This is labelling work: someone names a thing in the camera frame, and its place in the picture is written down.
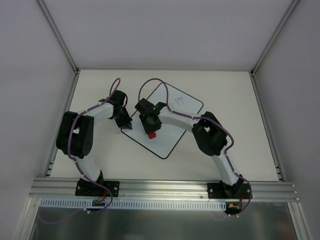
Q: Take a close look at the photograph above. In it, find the red whiteboard eraser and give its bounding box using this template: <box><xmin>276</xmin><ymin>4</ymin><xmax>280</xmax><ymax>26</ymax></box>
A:
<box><xmin>147</xmin><ymin>132</ymin><xmax>157</xmax><ymax>139</ymax></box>

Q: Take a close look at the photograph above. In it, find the white whiteboard black frame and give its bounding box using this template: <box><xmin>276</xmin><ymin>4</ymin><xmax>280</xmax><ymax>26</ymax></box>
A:
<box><xmin>121</xmin><ymin>84</ymin><xmax>204</xmax><ymax>159</ymax></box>

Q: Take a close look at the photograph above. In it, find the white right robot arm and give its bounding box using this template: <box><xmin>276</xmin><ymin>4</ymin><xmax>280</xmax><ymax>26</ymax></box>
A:
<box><xmin>135</xmin><ymin>98</ymin><xmax>244</xmax><ymax>198</ymax></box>

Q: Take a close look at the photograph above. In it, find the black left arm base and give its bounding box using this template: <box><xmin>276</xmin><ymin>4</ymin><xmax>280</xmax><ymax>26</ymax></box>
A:
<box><xmin>75</xmin><ymin>171</ymin><xmax>120</xmax><ymax>197</ymax></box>

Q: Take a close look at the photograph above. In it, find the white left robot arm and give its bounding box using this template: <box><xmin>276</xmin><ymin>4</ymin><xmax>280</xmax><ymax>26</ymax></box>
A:
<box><xmin>56</xmin><ymin>90</ymin><xmax>132</xmax><ymax>196</ymax></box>

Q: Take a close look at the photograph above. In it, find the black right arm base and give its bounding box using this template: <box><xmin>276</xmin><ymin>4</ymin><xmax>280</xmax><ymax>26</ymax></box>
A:
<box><xmin>206</xmin><ymin>178</ymin><xmax>251</xmax><ymax>200</ymax></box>

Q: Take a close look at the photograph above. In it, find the aluminium front rail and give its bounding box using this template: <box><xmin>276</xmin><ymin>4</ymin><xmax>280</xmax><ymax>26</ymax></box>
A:
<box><xmin>29</xmin><ymin>177</ymin><xmax>300</xmax><ymax>203</ymax></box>

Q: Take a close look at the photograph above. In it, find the white slotted cable duct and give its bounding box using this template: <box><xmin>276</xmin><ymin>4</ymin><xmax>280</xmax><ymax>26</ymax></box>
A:
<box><xmin>39</xmin><ymin>198</ymin><xmax>227</xmax><ymax>212</ymax></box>

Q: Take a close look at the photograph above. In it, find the aluminium corner post left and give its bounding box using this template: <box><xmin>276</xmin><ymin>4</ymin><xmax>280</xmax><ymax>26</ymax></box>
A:
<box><xmin>37</xmin><ymin>0</ymin><xmax>81</xmax><ymax>73</ymax></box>

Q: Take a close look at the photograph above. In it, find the aluminium corner post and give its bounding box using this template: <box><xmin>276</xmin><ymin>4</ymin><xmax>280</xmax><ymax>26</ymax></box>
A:
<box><xmin>37</xmin><ymin>0</ymin><xmax>81</xmax><ymax>73</ymax></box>
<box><xmin>249</xmin><ymin>0</ymin><xmax>301</xmax><ymax>76</ymax></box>

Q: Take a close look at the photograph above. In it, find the aluminium corner post right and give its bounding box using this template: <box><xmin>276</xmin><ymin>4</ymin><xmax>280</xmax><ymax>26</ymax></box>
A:
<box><xmin>249</xmin><ymin>0</ymin><xmax>301</xmax><ymax>76</ymax></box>

